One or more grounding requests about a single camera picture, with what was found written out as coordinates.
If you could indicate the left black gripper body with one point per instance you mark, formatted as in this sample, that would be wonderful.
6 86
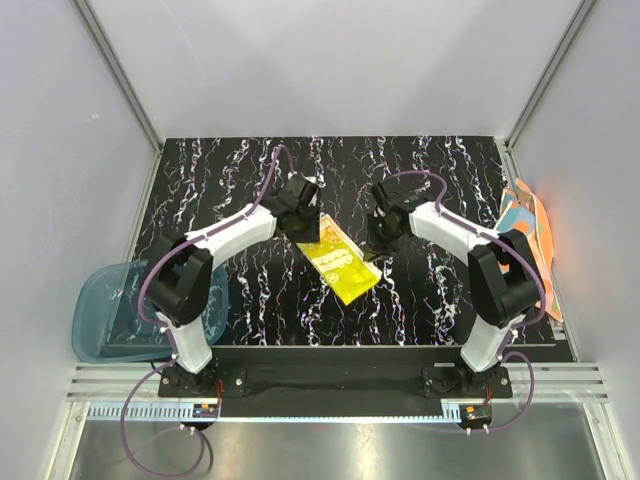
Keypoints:
306 229

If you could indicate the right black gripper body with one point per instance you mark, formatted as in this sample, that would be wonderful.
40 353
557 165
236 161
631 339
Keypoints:
380 231

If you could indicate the yellow white patterned towel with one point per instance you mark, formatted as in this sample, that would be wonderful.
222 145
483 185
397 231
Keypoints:
339 262

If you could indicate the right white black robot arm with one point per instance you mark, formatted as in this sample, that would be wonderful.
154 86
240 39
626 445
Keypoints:
504 280

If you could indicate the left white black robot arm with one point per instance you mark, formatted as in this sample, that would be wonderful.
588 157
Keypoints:
175 292

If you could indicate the black marble pattern mat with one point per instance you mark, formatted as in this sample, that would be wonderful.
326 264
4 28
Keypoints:
282 293

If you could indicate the orange blue dotted towel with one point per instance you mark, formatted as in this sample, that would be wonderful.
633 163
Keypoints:
522 210

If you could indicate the blue transparent plastic bin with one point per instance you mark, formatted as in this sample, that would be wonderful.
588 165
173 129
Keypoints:
107 326

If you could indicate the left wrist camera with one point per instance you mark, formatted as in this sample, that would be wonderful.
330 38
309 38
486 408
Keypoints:
298 192

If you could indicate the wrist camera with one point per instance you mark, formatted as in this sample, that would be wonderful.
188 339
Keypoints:
400 192
298 192

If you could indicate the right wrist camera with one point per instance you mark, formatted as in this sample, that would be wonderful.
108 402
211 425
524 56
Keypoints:
400 192

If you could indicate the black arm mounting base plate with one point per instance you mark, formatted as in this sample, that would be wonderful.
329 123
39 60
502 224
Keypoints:
433 372

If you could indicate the grey slotted cable duct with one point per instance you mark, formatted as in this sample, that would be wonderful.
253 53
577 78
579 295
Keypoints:
235 411

